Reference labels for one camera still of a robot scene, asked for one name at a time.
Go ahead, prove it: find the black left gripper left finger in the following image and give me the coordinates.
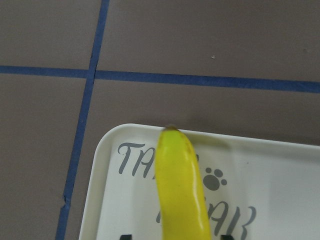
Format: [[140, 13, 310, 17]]
[[119, 234, 133, 240]]

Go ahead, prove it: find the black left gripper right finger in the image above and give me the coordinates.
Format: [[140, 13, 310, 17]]
[[220, 234, 232, 240]]

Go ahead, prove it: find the yellow banana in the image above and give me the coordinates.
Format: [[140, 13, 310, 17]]
[[155, 127, 212, 240]]

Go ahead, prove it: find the white bear serving tray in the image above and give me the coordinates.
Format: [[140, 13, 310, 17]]
[[79, 124, 320, 240]]

